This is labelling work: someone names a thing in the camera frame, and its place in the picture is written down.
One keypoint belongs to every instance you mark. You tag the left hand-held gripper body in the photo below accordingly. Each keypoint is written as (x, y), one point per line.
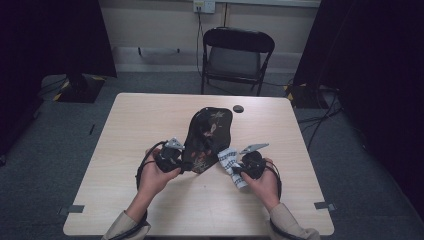
(168, 158)

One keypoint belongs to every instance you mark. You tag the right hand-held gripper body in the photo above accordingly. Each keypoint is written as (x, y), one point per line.
(254, 163)

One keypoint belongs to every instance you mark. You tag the white grey-patterned cloth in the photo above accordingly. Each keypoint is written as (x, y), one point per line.
(228, 156)

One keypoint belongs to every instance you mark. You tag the person's right hand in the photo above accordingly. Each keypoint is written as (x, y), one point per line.
(266, 186)

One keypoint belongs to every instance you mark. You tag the person's left hand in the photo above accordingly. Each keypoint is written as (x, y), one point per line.
(150, 180)

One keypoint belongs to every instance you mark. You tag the black round table cap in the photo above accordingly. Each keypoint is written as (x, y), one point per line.
(238, 108)

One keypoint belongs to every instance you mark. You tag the black floor tape strip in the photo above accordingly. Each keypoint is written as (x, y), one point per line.
(92, 129)

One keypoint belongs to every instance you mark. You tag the grey tape strip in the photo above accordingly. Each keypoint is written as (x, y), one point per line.
(324, 205)
(71, 209)

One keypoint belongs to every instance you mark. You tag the black stand base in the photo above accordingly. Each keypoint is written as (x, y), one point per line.
(80, 91)
(301, 96)

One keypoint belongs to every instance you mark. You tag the black folding chair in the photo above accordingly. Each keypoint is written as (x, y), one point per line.
(238, 41)

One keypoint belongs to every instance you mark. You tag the black curtain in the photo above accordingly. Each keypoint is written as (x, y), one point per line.
(383, 66)
(50, 33)

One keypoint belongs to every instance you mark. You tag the white wall socket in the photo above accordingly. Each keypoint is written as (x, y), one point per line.
(204, 6)

